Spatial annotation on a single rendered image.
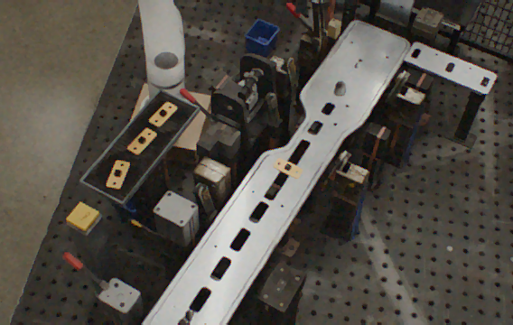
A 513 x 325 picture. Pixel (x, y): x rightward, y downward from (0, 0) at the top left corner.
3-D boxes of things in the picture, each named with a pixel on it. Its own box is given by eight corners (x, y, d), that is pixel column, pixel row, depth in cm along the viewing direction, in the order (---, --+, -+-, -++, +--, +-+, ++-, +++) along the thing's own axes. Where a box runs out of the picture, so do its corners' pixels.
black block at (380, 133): (375, 198, 240) (389, 146, 216) (346, 184, 243) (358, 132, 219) (385, 181, 244) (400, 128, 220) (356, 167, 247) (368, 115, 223)
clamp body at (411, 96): (401, 174, 245) (423, 111, 217) (369, 160, 248) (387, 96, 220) (412, 156, 250) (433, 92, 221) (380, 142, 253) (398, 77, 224)
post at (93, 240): (112, 307, 216) (87, 236, 180) (92, 295, 218) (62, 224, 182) (127, 287, 220) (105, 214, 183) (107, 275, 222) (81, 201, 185)
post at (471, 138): (471, 149, 252) (495, 97, 228) (442, 136, 255) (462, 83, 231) (478, 136, 255) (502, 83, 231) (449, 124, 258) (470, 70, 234)
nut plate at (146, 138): (137, 155, 192) (136, 153, 191) (126, 148, 193) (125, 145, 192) (157, 134, 196) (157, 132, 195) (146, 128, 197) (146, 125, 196)
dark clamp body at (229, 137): (235, 222, 234) (234, 154, 202) (200, 204, 237) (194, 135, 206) (251, 198, 239) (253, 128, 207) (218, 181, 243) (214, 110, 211)
